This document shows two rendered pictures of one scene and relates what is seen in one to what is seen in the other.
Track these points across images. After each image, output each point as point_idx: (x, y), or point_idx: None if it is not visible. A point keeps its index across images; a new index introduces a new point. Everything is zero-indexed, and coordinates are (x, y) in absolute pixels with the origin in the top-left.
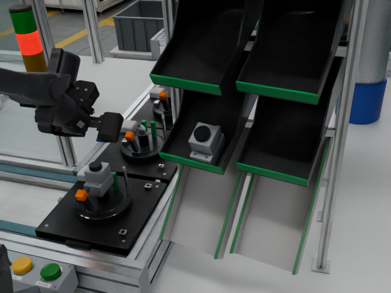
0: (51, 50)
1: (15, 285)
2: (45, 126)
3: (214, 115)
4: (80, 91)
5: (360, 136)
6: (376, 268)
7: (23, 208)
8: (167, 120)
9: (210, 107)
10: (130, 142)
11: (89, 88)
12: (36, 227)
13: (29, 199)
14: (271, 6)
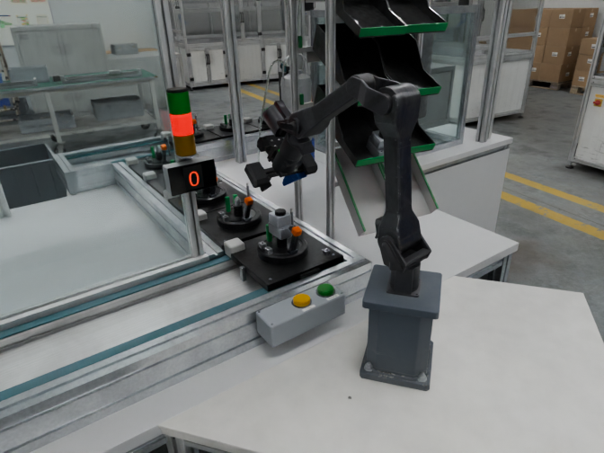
0: (277, 102)
1: (311, 315)
2: (263, 178)
3: (355, 135)
4: (276, 141)
5: (320, 177)
6: (421, 217)
7: (204, 301)
8: (217, 202)
9: (347, 132)
10: (247, 208)
11: (279, 137)
12: (255, 290)
13: (195, 295)
14: None
